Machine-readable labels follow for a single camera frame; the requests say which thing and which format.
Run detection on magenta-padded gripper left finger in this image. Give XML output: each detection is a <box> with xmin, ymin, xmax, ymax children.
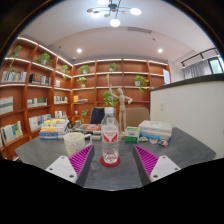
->
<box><xmin>45</xmin><ymin>143</ymin><xmax>96</xmax><ymax>188</ymax></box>

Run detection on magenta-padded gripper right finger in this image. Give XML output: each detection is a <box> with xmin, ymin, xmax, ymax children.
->
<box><xmin>132</xmin><ymin>143</ymin><xmax>182</xmax><ymax>187</ymax></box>

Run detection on clear water bottle red label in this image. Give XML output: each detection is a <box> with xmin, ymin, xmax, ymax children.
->
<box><xmin>99</xmin><ymin>106</ymin><xmax>120</xmax><ymax>164</ymax></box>

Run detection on cream mug with bear drawing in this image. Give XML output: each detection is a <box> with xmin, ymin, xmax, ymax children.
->
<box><xmin>63</xmin><ymin>131</ymin><xmax>93</xmax><ymax>157</ymax></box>

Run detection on colourful stack of books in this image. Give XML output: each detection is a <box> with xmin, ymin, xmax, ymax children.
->
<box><xmin>38</xmin><ymin>118</ymin><xmax>69</xmax><ymax>140</ymax></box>

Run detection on small green and white box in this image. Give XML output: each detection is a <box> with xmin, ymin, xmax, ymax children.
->
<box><xmin>124</xmin><ymin>125</ymin><xmax>141</xmax><ymax>144</ymax></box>

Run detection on brown padded chair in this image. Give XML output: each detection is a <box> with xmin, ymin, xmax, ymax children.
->
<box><xmin>125</xmin><ymin>107</ymin><xmax>151</xmax><ymax>128</ymax></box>

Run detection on black office chair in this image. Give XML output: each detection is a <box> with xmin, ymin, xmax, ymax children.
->
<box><xmin>89</xmin><ymin>107</ymin><xmax>106</xmax><ymax>125</ymax></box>

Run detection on wooden artist mannequin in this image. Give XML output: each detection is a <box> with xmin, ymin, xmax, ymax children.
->
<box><xmin>108</xmin><ymin>73</ymin><xmax>134</xmax><ymax>138</ymax></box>

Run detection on wooden shelf unit with books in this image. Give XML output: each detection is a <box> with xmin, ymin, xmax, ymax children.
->
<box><xmin>0</xmin><ymin>35</ymin><xmax>172</xmax><ymax>159</ymax></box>

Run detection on grey window curtain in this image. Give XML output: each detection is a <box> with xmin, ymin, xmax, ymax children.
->
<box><xmin>183</xmin><ymin>58</ymin><xmax>214</xmax><ymax>79</ymax></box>

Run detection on black ceiling track light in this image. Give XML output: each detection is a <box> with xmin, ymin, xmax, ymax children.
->
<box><xmin>180</xmin><ymin>47</ymin><xmax>219</xmax><ymax>68</ymax></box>

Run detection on ceiling air vent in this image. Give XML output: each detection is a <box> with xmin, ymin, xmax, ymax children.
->
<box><xmin>126</xmin><ymin>26</ymin><xmax>153</xmax><ymax>34</ymax></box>

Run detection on branched ceiling lamp with globes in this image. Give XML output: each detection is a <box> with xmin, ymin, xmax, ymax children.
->
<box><xmin>86</xmin><ymin>0</ymin><xmax>143</xmax><ymax>28</ymax></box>

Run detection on white wall notice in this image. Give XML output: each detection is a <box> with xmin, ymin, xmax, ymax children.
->
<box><xmin>162</xmin><ymin>69</ymin><xmax>171</xmax><ymax>85</ymax></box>

